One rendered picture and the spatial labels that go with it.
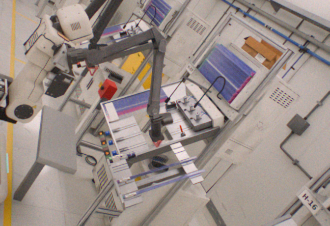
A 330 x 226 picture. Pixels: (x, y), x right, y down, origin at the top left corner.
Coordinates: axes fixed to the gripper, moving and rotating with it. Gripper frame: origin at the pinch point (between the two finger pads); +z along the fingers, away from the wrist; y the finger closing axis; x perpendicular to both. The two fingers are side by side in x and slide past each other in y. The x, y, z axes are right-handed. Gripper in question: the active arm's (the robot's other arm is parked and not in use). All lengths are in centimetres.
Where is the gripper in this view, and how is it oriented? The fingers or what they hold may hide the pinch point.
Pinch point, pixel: (156, 145)
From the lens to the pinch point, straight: 200.6
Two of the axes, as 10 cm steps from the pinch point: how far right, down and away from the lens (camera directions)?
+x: -9.3, 2.4, -2.9
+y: -3.7, -5.4, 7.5
